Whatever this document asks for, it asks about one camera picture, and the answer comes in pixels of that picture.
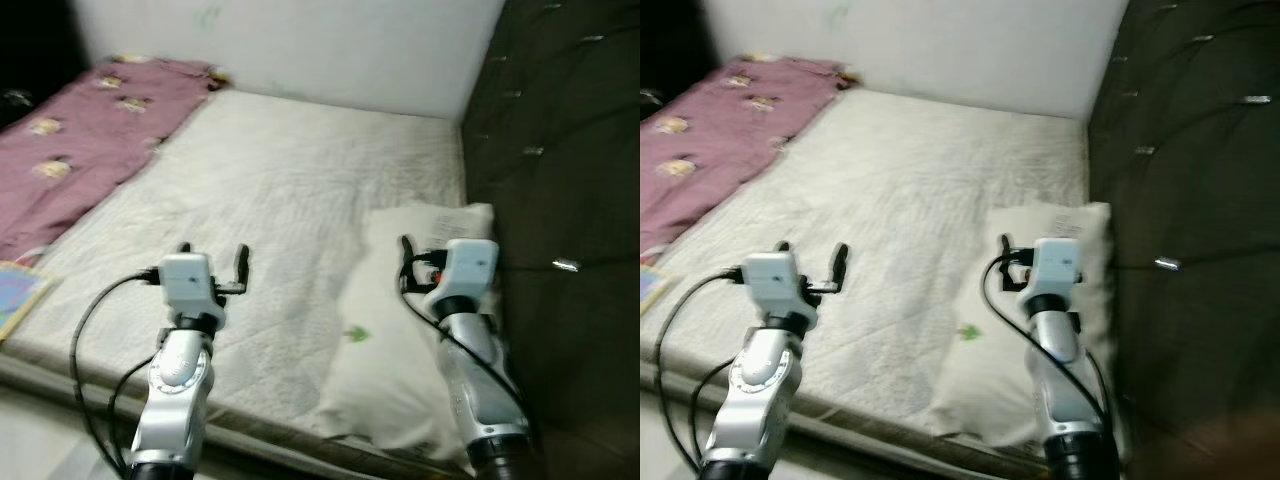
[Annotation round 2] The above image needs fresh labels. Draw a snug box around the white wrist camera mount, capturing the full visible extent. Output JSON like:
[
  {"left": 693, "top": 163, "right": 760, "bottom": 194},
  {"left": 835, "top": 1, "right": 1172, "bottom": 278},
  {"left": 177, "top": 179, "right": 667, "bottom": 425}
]
[
  {"left": 425, "top": 237, "right": 502, "bottom": 317},
  {"left": 1018, "top": 237, "right": 1087, "bottom": 317},
  {"left": 158, "top": 252, "right": 227, "bottom": 327},
  {"left": 742, "top": 249, "right": 817, "bottom": 332}
]

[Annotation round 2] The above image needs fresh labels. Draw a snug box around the blue yellow children's book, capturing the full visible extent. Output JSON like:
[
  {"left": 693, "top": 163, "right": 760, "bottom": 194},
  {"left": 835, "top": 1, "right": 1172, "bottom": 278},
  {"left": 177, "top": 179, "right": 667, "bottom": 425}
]
[
  {"left": 0, "top": 259, "right": 62, "bottom": 347},
  {"left": 640, "top": 261, "right": 677, "bottom": 317}
]

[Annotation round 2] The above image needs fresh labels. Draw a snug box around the quilted white mattress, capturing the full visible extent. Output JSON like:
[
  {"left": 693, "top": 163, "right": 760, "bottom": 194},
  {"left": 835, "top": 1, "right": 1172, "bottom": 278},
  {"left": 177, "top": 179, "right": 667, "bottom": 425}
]
[
  {"left": 640, "top": 87, "right": 1123, "bottom": 477},
  {"left": 0, "top": 87, "right": 503, "bottom": 473}
]

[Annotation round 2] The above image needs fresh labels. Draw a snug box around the pink Mickey Mouse blanket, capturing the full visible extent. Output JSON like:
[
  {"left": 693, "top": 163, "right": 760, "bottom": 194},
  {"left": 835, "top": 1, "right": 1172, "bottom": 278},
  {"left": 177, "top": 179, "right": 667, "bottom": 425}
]
[
  {"left": 0, "top": 54, "right": 222, "bottom": 267},
  {"left": 640, "top": 54, "right": 852, "bottom": 267}
]

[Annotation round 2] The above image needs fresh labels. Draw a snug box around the white pillow with tree print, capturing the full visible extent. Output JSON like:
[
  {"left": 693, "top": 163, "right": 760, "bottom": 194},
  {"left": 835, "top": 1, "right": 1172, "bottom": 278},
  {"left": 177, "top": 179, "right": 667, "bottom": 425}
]
[
  {"left": 924, "top": 199, "right": 1117, "bottom": 453},
  {"left": 309, "top": 202, "right": 497, "bottom": 472}
]

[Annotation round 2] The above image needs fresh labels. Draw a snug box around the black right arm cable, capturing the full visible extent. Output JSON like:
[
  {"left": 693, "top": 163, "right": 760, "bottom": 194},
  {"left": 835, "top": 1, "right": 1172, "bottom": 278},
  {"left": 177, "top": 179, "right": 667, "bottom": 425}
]
[
  {"left": 397, "top": 264, "right": 532, "bottom": 423},
  {"left": 979, "top": 254, "right": 1117, "bottom": 423}
]

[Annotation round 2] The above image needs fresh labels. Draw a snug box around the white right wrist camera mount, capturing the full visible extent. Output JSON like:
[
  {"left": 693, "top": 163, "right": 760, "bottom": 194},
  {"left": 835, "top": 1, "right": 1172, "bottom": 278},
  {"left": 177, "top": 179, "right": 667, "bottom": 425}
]
[
  {"left": 425, "top": 237, "right": 502, "bottom": 317},
  {"left": 1018, "top": 237, "right": 1087, "bottom": 317}
]

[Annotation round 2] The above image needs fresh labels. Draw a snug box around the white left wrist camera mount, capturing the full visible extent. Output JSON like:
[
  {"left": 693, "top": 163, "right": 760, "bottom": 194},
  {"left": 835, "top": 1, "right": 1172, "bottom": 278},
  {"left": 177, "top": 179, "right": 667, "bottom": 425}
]
[
  {"left": 158, "top": 252, "right": 227, "bottom": 327},
  {"left": 742, "top": 249, "right": 817, "bottom": 332}
]

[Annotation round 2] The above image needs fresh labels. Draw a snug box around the dark tufted headboard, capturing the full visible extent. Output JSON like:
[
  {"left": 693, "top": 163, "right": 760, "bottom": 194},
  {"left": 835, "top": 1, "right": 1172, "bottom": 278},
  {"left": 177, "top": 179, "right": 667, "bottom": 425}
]
[
  {"left": 459, "top": 0, "right": 641, "bottom": 480},
  {"left": 1084, "top": 0, "right": 1280, "bottom": 480}
]

